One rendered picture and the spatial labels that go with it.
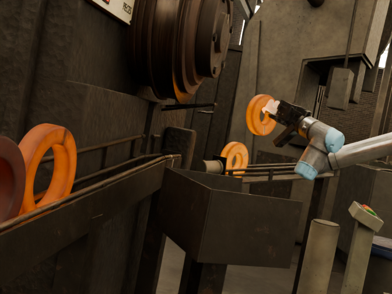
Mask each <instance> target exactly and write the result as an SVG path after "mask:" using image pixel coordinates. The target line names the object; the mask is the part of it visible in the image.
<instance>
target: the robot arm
mask: <svg viewBox="0 0 392 294"><path fill-rule="evenodd" d="M296 105H297V106H296ZM262 111H263V113H264V114H265V115H266V116H268V117H269V118H271V119H273V120H275V121H276V122H278V123H280V124H282V125H284V126H285V127H287V129H285V130H284V131H283V132H282V133H281V134H280V135H278V136H277V137H276V138H275V139H274V140H273V141H272V142H273V144H274V146H275V147H279V148H282V147H283V146H284V145H286V144H287V143H288V142H289V141H290V140H291V139H292V138H293V137H294V136H296V135H297V134H299V135H300V136H302V137H304V138H306V139H308V140H309V141H310V143H309V144H308V146H307V148H306V149H305V151H304V152H303V155H302V156H301V158H300V159H299V161H298V162H297V165H296V167H295V173H297V174H298V175H300V176H302V177H303V178H305V179H307V180H309V181H312V180H314V178H315V177H316V176H317V175H319V174H323V173H325V172H329V171H332V170H335V169H339V168H342V167H347V166H351V165H355V164H358V163H362V162H367V161H369V160H373V159H378V158H382V157H385V156H389V155H392V132H391V133H388V134H384V135H380V136H376V137H373V138H369V139H366V140H362V141H359V142H355V143H351V144H348V145H344V146H343V144H344V141H345V138H344V135H343V133H341V132H339V131H338V130H336V129H335V128H333V127H330V126H328V125H326V124H324V123H322V122H320V121H319V120H317V119H315V118H313V117H311V116H312V112H311V111H309V110H306V109H304V108H303V107H302V106H300V105H298V104H296V103H294V102H292V104H290V103H288V102H287V101H284V100H282V99H281V101H280V102H279V101H276V102H275V103H274V101H273V100H272V99H271V100H269V102H268V103H267V105H266V106H265V107H263V108H262Z"/></svg>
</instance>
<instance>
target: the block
mask: <svg viewBox="0 0 392 294"><path fill-rule="evenodd" d="M196 136H197V133H196V131H194V130H191V129H185V128H180V127H173V126H169V127H167V129H166V135H165V139H164V145H163V149H166V150H170V151H175V152H180V153H182V154H181V157H182V160H181V166H180V169H184V170H190V167H191V161H192V157H193V151H194V145H195V140H196Z"/></svg>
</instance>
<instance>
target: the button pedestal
mask: <svg viewBox="0 0 392 294"><path fill-rule="evenodd" d="M361 206H362V205H361ZM362 208H363V209H362ZM362 208H361V207H360V206H359V205H358V204H357V203H356V202H355V201H354V202H353V203H352V205H351V206H350V207H349V209H348V211H349V212H350V214H351V215H352V217H353V218H354V219H355V220H356V222H355V227H354V231H353V236H352V241H351V246H350V250H349V256H348V261H347V264H346V270H345V275H344V280H343V283H342V289H341V294H362V289H363V284H364V280H365V275H366V270H367V267H368V261H369V256H370V251H371V248H372V242H373V237H374V233H375V232H378V231H379V230H380V228H381V227H382V225H383V223H384V222H383V221H382V220H381V219H380V218H379V217H378V216H377V215H375V216H374V215H373V214H371V213H370V212H368V211H367V210H366V209H365V208H364V206H362Z"/></svg>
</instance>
